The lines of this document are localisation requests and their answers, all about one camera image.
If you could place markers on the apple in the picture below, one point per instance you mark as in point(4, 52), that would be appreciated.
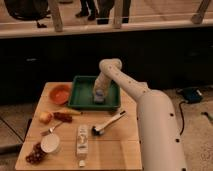
point(45, 117)

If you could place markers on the metal fork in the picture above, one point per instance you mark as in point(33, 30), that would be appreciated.
point(50, 130)

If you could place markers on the bunch of dark grapes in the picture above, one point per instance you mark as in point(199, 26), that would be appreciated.
point(37, 155)

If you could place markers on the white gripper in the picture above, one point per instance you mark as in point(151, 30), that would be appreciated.
point(102, 82)

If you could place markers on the green plastic tray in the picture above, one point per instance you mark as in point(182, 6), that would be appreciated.
point(81, 97)

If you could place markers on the white plastic bottle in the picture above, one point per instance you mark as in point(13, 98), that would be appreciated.
point(82, 144)

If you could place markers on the brown sausage toy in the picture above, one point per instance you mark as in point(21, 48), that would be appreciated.
point(63, 117)

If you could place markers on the black bag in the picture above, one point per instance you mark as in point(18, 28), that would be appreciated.
point(28, 10)

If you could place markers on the white dish brush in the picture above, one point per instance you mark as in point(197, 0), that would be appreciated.
point(98, 129)

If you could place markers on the yellow banana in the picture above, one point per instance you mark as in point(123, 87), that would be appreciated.
point(70, 111)

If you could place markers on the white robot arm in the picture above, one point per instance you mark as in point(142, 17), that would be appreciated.
point(161, 146)

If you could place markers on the white cup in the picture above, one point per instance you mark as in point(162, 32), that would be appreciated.
point(50, 143)

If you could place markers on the blue box on floor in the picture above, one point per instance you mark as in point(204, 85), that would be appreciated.
point(192, 95)

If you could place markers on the orange bowl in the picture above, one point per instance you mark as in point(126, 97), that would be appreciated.
point(60, 94)

